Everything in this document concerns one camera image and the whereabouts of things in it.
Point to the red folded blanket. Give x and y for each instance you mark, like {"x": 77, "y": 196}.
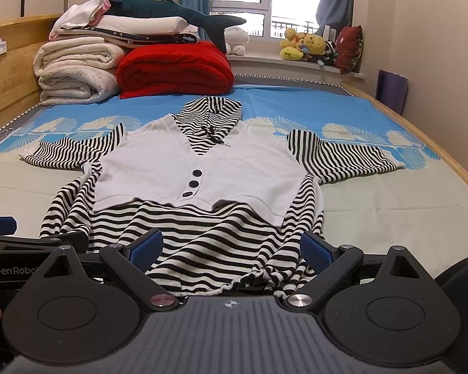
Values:
{"x": 164, "y": 69}

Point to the wooden bed frame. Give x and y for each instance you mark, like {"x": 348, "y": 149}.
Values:
{"x": 19, "y": 91}

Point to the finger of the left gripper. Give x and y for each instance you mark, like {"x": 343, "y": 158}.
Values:
{"x": 8, "y": 225}

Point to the right blue curtain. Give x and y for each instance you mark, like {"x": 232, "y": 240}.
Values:
{"x": 335, "y": 0}

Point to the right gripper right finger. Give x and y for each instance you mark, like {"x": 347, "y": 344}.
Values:
{"x": 334, "y": 267}

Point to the blue white patterned bedsheet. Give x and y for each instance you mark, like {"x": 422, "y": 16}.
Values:
{"x": 422, "y": 206}

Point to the white plush toy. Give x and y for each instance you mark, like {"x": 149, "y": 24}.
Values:
{"x": 236, "y": 40}

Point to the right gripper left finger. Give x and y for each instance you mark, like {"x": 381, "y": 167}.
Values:
{"x": 129, "y": 265}

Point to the white folded bedding stack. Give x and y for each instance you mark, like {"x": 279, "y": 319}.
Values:
{"x": 89, "y": 18}

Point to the black white striped garment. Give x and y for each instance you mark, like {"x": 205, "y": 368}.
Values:
{"x": 231, "y": 199}

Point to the dark red cushion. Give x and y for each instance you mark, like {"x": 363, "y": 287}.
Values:
{"x": 349, "y": 48}

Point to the yellow plush toy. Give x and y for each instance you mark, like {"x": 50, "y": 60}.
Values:
{"x": 300, "y": 46}

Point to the dark teal shark plush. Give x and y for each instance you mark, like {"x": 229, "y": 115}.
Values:
{"x": 213, "y": 25}

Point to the cream folded blanket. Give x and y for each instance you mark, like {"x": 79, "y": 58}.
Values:
{"x": 77, "y": 71}

